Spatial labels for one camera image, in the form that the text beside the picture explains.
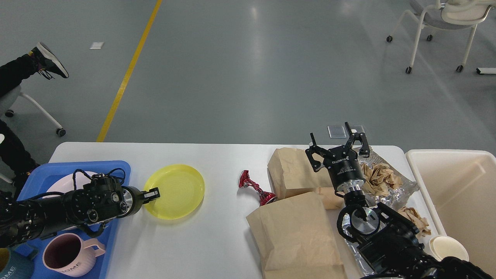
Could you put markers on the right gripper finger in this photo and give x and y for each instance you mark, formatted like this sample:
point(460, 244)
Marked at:
point(322, 152)
point(356, 136)

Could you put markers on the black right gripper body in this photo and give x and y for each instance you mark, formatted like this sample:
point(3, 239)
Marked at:
point(344, 169)

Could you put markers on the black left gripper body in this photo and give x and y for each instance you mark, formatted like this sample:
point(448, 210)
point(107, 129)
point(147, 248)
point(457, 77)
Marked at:
point(134, 199)

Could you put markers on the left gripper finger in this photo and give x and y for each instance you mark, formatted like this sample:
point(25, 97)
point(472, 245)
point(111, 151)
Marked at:
point(151, 195)

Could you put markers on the yellow round plate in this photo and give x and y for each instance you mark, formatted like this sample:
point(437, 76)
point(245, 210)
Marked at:
point(181, 189)

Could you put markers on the brown paper bag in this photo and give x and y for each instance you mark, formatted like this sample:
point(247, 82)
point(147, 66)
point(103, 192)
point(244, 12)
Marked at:
point(292, 174)
point(295, 239)

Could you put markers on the pink ribbed mug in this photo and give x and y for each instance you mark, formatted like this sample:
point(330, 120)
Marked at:
point(69, 254)

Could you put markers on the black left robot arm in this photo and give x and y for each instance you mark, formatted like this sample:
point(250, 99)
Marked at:
point(90, 208)

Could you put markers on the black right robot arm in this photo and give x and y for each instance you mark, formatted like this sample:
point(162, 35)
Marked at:
point(386, 240)

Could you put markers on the crumpled brown paper ball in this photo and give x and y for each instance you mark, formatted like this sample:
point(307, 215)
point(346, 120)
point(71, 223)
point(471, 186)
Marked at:
point(380, 179)

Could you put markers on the crumpled aluminium foil sheet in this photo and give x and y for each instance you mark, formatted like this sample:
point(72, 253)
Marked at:
point(398, 198)

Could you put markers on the white round plate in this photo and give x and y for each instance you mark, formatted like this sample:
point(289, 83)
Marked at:
point(65, 184)

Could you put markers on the crushed red can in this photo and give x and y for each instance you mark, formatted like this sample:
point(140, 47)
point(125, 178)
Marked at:
point(264, 197)

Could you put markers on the small crumpled brown paper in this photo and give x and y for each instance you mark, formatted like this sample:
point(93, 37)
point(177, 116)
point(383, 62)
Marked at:
point(420, 222)

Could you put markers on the beige plastic bin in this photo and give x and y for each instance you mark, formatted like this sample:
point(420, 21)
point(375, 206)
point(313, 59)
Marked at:
point(459, 188)

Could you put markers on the front crumpled foil sheet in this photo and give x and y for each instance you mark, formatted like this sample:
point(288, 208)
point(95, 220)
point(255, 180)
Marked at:
point(362, 265)

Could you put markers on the person in dark clothes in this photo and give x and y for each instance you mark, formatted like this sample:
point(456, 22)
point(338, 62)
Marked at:
point(13, 153)

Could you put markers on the white paper cup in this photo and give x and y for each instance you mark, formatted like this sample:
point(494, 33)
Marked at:
point(445, 246)

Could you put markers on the dark teal mug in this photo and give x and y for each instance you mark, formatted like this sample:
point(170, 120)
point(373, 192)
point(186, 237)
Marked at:
point(14, 265)

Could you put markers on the white wheeled chair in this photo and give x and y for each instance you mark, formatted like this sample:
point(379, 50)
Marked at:
point(449, 15)

